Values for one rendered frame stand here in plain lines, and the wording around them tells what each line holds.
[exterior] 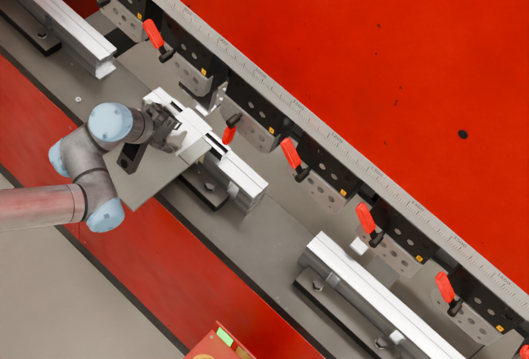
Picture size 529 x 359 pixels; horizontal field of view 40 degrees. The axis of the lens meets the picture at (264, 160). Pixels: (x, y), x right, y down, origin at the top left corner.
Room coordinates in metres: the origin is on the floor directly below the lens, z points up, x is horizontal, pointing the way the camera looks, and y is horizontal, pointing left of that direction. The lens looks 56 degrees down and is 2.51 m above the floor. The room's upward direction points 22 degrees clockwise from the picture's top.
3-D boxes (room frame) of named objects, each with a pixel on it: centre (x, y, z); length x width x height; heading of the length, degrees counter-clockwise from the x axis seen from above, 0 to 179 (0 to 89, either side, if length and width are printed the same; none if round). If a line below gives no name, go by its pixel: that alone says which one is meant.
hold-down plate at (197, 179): (0.96, 0.20, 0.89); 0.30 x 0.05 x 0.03; 67
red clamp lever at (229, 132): (0.91, 0.09, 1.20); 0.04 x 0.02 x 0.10; 157
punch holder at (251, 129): (0.96, 0.05, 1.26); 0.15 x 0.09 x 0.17; 67
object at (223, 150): (1.02, 0.19, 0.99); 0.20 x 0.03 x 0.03; 67
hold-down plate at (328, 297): (0.74, -0.32, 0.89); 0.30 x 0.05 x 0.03; 67
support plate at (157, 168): (0.89, 0.27, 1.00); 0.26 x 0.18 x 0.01; 157
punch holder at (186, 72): (1.04, 0.23, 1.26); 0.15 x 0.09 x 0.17; 67
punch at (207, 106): (1.03, 0.21, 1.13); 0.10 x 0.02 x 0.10; 67
